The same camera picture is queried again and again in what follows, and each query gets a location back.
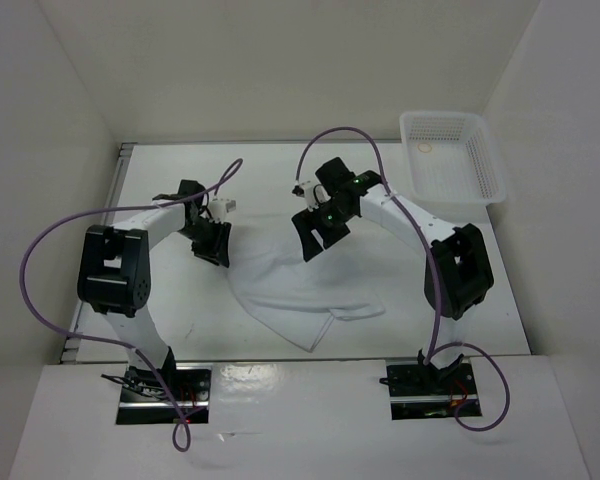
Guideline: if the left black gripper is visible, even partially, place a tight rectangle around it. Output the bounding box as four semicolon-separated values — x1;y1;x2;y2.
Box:
177;217;232;267

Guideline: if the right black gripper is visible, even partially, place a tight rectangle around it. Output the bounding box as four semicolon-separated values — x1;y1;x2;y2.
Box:
292;200;355;262

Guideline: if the white skirt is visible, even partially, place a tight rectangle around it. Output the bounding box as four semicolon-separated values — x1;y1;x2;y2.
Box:
227;216;386;353

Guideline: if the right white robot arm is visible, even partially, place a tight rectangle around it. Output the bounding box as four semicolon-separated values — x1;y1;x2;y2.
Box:
292;157;494;393

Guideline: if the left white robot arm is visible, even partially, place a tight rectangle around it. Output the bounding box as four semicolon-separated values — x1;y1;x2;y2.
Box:
77;180;236;400

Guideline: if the white perforated plastic basket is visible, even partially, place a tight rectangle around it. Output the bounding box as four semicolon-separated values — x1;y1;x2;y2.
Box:
399;110;507;223

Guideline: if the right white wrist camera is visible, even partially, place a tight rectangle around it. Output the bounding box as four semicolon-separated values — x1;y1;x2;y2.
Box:
292;181;330;210

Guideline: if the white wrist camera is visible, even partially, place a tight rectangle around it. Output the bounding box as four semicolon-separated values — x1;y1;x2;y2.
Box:
292;181;330;210
207;197;237;223

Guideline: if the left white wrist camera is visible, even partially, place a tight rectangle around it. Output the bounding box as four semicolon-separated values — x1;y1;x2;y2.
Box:
207;197;237;223

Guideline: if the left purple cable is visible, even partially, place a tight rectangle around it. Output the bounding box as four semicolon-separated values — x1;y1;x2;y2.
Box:
18;157;245;453

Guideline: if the purple cable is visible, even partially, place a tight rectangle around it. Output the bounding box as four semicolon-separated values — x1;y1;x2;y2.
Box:
18;157;245;453
294;125;512;432

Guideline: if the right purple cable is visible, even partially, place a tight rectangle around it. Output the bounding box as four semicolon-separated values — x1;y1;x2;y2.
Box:
294;125;512;432

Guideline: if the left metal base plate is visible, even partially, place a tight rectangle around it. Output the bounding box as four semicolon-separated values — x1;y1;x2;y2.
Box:
101;367;211;425

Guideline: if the metal base plate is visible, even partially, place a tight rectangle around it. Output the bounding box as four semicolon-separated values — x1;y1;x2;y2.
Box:
379;359;482;420
101;367;211;425

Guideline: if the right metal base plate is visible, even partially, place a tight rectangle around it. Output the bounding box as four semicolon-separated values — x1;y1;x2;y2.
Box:
379;359;482;420

